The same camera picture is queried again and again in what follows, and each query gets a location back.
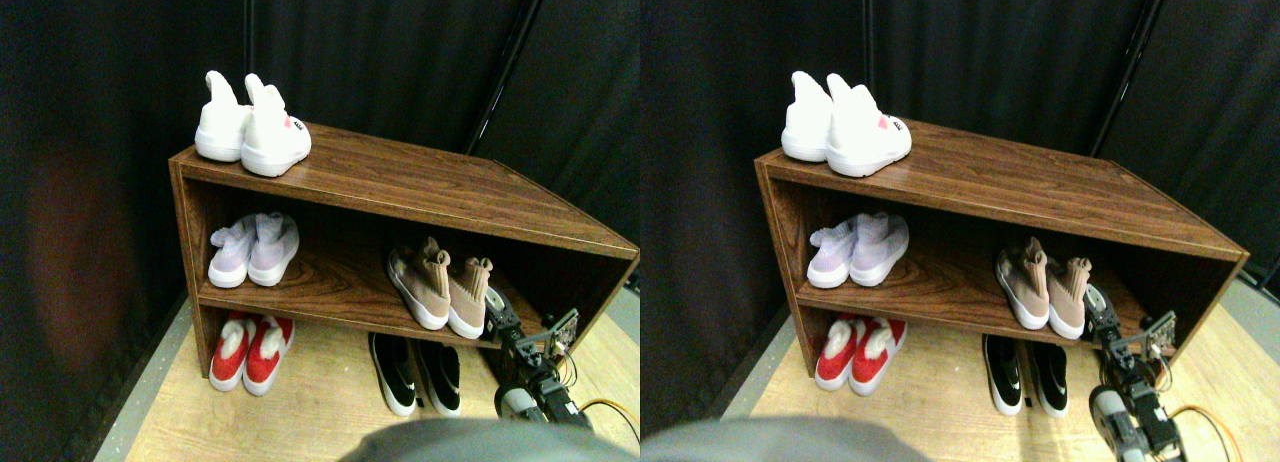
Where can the beige shoe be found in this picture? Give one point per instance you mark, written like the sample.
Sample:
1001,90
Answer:
1066,300
422,290
468,300
1024,290

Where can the black shoe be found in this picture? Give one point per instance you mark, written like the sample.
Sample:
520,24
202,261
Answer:
1050,382
1003,377
393,377
440,382

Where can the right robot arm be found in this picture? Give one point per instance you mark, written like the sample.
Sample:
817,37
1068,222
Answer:
540,387
1135,412

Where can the brown shoe rack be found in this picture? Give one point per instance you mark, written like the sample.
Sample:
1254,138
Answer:
1010,182
420,182

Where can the lilac shoe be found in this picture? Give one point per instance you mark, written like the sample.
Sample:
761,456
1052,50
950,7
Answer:
878,257
272,257
230,262
830,264

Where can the curtain stand pole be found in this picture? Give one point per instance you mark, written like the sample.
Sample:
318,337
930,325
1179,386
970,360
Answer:
1128,67
249,27
505,67

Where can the white shoe with red mark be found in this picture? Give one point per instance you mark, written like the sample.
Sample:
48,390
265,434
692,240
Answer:
865,142
272,142

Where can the black bracket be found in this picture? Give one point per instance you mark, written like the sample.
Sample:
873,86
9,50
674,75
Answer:
1158,332
560,330

